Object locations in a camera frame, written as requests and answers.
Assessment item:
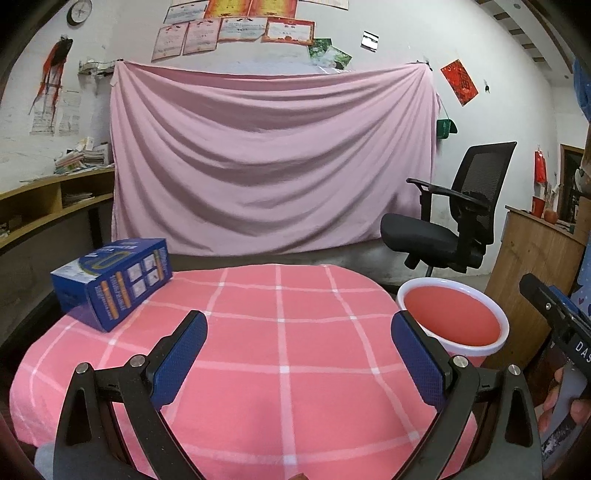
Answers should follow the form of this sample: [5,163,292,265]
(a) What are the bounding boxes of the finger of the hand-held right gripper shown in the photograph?
[519,273,576,333]
[549,285,591,329]

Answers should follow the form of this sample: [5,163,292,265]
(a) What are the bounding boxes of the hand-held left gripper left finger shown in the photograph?
[53,310,208,480]

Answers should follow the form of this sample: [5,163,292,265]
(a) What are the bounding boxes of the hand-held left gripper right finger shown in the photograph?
[390,310,543,480]

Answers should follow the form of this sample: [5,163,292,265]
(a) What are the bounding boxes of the pink bucket with white rim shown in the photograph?
[396,277,510,367]

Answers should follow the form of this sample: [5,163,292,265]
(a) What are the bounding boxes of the person's right hand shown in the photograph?
[538,367,591,432]

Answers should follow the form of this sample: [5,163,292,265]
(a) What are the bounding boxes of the wooden cabinet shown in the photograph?
[489,205,587,365]

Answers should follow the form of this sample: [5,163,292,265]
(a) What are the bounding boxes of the blue cardboard box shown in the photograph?
[50,237,174,333]

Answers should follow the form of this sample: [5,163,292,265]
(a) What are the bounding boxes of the pink checked table cloth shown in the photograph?
[9,263,490,480]

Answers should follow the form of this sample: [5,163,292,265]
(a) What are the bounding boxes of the black office chair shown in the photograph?
[380,141,518,278]

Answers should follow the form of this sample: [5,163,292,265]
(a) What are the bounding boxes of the grey cloth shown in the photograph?
[34,440,61,480]

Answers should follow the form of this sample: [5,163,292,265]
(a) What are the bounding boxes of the blue dotted cloth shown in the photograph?
[571,55,591,123]

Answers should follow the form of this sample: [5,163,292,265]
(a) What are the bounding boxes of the pink hanging sheet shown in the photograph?
[109,60,441,257]

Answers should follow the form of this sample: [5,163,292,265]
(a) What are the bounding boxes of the stack of books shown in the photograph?
[53,136,115,175]

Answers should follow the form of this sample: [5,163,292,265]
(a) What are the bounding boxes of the wooden door frame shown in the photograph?
[558,144,585,232]

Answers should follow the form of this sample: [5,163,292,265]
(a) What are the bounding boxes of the wooden wall shelf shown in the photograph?
[0,167,115,252]

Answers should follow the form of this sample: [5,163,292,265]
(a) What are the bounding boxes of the red paper wall poster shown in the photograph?
[440,59,479,107]

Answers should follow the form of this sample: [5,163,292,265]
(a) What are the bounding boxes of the white wall calendar sheets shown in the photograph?
[30,90,84,137]

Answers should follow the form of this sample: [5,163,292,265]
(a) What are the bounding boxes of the wire wall rack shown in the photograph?
[77,59,115,75]

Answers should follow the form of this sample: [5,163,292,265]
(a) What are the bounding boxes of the red tassel wall decoration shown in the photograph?
[28,37,75,116]

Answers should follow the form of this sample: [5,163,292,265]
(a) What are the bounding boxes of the group of wall certificates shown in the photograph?
[151,0,349,63]

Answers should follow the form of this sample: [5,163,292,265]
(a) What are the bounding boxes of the round wall clock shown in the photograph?
[67,0,93,26]

